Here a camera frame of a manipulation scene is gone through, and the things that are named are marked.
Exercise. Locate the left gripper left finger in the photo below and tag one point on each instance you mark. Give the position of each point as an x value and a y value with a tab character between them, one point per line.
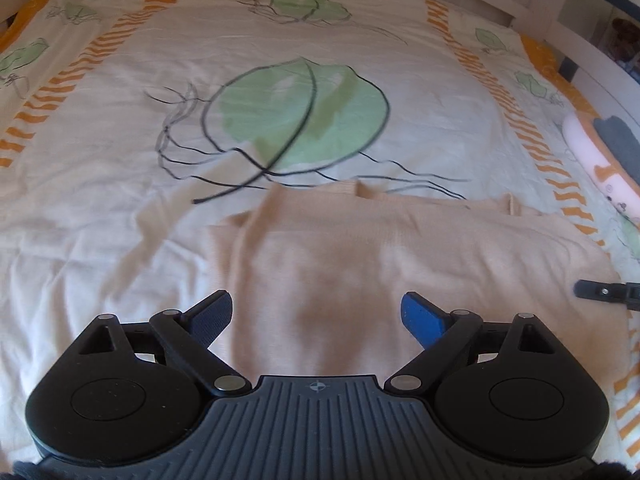
186	336

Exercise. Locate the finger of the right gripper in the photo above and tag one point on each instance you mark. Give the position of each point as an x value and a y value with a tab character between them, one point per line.
612	293

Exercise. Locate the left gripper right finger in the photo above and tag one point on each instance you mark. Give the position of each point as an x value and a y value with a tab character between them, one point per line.
445	338

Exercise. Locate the beige knit sweater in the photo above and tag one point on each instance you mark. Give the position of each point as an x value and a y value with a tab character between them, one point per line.
316	278

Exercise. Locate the folded blue grey garment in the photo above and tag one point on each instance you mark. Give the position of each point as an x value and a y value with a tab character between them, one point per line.
621	142

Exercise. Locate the orange bed sheet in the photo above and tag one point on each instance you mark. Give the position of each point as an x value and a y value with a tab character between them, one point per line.
555	70

